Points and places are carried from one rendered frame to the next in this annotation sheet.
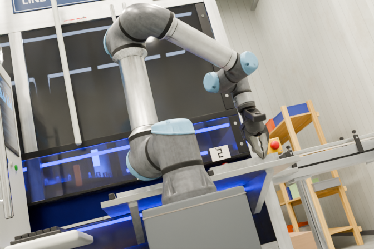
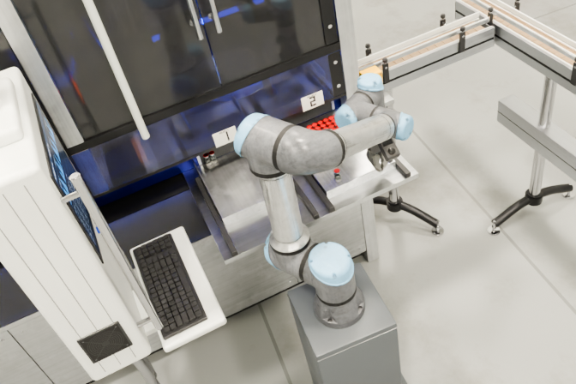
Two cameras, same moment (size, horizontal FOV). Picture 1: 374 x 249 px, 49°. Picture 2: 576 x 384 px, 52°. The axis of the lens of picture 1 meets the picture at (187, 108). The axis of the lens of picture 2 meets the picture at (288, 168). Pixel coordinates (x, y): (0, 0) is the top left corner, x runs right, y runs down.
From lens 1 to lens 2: 159 cm
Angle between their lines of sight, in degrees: 59
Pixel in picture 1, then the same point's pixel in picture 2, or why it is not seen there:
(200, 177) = (357, 306)
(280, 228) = not seen: hidden behind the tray
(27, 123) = (58, 111)
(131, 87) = (279, 210)
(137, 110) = (285, 231)
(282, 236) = not seen: hidden behind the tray
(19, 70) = (17, 36)
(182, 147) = (345, 291)
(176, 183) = (336, 316)
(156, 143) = (318, 284)
